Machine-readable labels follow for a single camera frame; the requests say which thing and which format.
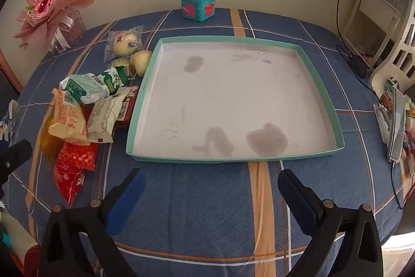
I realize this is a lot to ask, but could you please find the black power adapter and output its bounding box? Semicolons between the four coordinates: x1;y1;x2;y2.
349;54;369;78

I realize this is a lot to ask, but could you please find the white phone stand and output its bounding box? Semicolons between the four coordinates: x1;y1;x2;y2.
372;103;391;145

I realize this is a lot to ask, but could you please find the teal-edged white cardboard tray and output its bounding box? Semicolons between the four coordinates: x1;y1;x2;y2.
126;36;345;164

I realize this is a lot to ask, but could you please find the pink flower bouquet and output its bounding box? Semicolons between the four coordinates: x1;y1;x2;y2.
13;0;95;52

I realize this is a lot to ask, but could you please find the thin charging cable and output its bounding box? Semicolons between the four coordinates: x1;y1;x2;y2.
390;160;405;210

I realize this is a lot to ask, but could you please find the white plastic chair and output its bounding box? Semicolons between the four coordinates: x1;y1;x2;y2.
370;0;415;96

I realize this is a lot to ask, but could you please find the green and white biscuit packet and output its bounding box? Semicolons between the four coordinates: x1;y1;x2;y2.
97;66;138;95

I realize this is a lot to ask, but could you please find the yellow cake packet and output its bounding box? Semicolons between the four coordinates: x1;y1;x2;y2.
40;111;67;168

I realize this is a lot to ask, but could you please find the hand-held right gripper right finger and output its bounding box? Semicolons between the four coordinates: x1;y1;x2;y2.
278;168;384;277

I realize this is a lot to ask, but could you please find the red-brown furniture edge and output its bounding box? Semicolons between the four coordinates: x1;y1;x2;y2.
0;50;25;96

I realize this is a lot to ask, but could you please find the orange snack packet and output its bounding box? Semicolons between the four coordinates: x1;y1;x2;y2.
48;88;90;146

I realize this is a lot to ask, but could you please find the red flower-print twist packet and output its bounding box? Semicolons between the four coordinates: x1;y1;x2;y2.
54;163;86;204

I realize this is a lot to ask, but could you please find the clear glass vase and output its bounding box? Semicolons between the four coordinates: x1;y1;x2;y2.
50;15;87;53

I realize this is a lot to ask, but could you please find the light green snack packet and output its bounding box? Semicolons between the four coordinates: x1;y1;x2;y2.
59;73;112;104

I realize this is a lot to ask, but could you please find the cream white snack packet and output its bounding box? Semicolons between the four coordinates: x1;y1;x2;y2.
86;92;130;144

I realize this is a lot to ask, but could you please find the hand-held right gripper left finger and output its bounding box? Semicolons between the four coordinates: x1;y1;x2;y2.
39;168;146;277

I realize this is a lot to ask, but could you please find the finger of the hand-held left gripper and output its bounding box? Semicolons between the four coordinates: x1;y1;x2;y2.
0;139;33;191

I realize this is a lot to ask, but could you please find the smartphone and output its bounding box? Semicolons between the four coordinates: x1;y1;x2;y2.
387;89;406;162

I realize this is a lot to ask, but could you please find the red rectangular patterned packet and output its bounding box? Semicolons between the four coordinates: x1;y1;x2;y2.
58;142;99;171

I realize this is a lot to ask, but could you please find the round biscuit in green-edged wrapper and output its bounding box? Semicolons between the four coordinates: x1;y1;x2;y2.
107;56;134;73

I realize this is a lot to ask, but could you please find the white and red container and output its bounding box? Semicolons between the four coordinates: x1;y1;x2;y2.
0;209;40;277

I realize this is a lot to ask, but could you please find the cream jelly cup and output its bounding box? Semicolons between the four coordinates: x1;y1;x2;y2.
130;50;153;78

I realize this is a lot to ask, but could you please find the white and blue crumpled wrapper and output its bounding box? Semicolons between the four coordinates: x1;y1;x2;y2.
0;99;20;142

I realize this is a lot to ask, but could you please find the teal toy box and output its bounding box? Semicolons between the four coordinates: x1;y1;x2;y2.
180;0;217;21

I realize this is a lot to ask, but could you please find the dark red biscuit packet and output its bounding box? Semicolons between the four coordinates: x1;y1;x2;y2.
112;85;140;130

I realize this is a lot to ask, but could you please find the bun in clear wrapper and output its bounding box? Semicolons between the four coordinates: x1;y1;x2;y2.
104;25;144;63

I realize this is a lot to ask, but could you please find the blue plaid tablecloth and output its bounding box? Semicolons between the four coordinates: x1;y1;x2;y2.
10;8;406;277

